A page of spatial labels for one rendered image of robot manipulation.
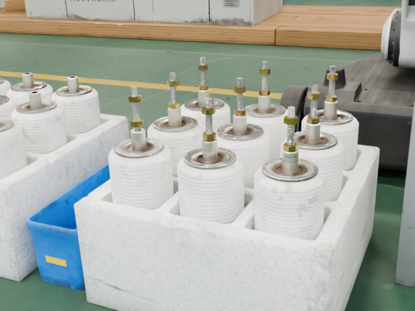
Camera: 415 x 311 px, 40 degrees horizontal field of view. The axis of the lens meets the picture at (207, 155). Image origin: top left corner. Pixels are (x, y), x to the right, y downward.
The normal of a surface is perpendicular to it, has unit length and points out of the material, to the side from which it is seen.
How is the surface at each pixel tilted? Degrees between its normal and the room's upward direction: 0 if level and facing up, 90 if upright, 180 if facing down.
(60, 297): 0
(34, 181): 90
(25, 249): 90
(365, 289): 0
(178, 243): 90
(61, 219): 88
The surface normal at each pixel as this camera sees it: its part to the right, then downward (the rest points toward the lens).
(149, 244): -0.41, 0.36
